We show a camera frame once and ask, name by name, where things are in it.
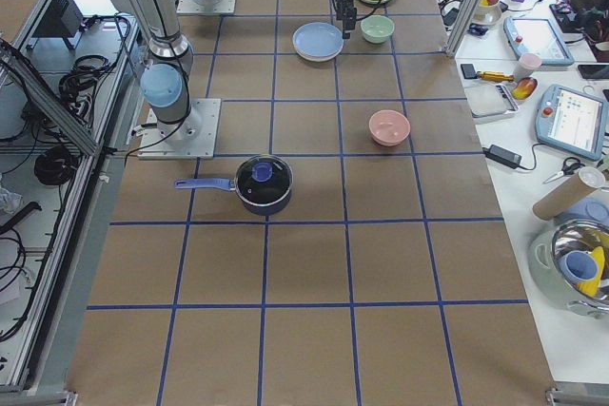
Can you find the blue plate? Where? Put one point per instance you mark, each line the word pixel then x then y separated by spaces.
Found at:
pixel 317 36

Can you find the pink plate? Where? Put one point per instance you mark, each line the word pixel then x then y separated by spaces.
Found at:
pixel 325 56

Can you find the green bowl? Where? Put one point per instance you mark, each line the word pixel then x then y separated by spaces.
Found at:
pixel 377 29

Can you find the beige bowl with toys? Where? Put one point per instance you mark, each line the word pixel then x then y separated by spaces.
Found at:
pixel 487 13

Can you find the pink bowl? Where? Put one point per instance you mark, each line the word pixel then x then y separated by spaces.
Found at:
pixel 389 127

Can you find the silver kitchen scale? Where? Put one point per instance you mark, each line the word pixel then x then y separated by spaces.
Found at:
pixel 490 101

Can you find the teach pendant far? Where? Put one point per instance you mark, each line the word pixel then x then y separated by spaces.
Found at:
pixel 538 36

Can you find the teach pendant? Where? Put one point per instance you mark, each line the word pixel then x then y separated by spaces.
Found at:
pixel 572 121
pixel 538 36

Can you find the pink cup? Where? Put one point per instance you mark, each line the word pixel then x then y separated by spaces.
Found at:
pixel 527 64

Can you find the black power adapter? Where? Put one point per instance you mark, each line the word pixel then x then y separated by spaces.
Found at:
pixel 502 156

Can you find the teach pendant near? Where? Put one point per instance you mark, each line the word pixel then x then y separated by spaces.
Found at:
pixel 572 121

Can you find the scissors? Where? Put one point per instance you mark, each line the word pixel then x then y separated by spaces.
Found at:
pixel 568 168

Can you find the cardboard tube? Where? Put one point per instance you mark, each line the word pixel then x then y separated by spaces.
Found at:
pixel 583 183

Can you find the steel mixing bowl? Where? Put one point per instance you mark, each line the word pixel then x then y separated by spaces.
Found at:
pixel 570 266

